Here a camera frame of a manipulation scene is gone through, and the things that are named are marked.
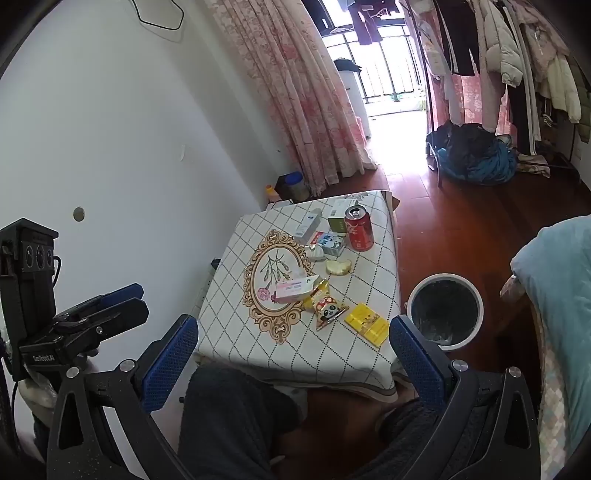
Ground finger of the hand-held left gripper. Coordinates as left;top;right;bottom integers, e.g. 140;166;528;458
58;298;151;336
55;284;145;322

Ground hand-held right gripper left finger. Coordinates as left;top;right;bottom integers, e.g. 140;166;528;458
46;314;200;480

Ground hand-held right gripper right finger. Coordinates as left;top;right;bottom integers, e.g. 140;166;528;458
389;315;542;480

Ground yellow packet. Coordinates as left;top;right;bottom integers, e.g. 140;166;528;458
344;302;391;348

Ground white round bin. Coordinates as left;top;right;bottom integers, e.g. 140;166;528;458
406;273;485;348

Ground panda snack packet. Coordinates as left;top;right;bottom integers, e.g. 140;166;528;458
302;295;350;331

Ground pink white box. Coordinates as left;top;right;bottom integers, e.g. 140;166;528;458
272;275;321;304

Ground blue white milk carton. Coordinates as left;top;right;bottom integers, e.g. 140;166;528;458
309;231;347;258

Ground red soda can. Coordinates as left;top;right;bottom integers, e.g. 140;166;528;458
345;205;375;252

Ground tall white box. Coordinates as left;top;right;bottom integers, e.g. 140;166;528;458
294;209;322;244

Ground person's left forearm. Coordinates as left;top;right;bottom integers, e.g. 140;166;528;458
18;369;63;421

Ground person's right leg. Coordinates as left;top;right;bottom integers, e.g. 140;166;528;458
346;397;467;480

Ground person's leg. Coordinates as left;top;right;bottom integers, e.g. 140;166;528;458
178;364;303;480
346;397;467;480

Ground person's left leg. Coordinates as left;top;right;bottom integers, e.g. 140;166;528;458
178;364;303;480

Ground table with checked tablecloth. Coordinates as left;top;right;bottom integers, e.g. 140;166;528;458
194;189;402;402

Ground patterned pillow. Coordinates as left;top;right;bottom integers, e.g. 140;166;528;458
500;272;532;306

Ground checked bedsheet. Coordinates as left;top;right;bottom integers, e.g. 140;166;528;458
531;300;578;480

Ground light blue blanket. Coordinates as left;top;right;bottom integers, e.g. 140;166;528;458
510;215;591;462

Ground blue lid jar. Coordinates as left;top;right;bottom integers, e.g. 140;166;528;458
283;172;306;202

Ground pile of dark blue clothes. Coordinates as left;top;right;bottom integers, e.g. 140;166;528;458
427;121;518;186

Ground white washing machine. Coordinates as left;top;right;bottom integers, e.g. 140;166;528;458
335;69;371;140

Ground pink floral curtain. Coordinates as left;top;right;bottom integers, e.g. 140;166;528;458
427;71;511;136
203;0;377;197

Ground black striped pants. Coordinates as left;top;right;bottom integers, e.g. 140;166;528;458
503;83;544;156

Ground black clothes rack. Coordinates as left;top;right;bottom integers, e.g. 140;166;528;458
399;0;583;188

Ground balcony railing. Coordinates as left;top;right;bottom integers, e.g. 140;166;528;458
323;25;423;104

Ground cream coat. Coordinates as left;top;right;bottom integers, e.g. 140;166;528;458
546;54;583;124

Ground black hanging garment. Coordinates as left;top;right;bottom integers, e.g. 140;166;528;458
434;0;482;78

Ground white puffer coat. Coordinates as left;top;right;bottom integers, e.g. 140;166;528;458
478;0;523;87

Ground dark purple hanging garment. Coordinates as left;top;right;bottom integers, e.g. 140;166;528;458
348;2;380;47

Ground pink fluffy coat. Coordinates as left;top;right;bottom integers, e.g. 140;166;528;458
515;0;572;72

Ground black wire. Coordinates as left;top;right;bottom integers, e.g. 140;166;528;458
128;0;186;31

